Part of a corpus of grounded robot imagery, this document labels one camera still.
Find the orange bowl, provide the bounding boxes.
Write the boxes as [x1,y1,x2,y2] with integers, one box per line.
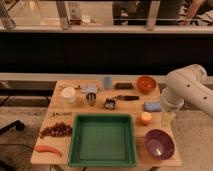
[137,76,157,94]

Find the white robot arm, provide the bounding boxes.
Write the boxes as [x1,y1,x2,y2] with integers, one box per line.
[160,64,213,127]

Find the orange fruit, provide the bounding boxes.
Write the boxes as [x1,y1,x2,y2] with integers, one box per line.
[140,112,152,125]

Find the blue sponge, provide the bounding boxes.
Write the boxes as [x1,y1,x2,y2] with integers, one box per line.
[144,102,161,112]

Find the purple bowl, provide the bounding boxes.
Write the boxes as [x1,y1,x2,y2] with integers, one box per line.
[144,129,175,160]

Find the black rectangular block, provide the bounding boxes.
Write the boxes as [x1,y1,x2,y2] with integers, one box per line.
[115,83,133,89]

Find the light blue cup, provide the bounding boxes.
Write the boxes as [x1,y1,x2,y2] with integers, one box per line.
[103,76,112,89]

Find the green plastic tray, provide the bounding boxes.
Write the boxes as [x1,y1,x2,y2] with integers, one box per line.
[67,114,137,167]

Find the grey folded cloth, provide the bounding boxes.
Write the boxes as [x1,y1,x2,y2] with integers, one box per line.
[81,85,98,94]

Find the white cup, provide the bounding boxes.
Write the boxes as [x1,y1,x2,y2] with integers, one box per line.
[61,87,76,104]

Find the bunch of red grapes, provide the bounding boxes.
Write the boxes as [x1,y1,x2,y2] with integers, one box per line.
[39,122,72,138]

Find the orange carrot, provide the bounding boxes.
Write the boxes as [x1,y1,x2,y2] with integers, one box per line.
[34,145,62,157]

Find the black chair base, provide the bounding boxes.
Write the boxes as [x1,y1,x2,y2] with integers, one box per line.
[0,120,25,135]

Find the black handled peeler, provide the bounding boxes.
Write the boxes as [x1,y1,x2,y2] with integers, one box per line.
[112,95,140,101]

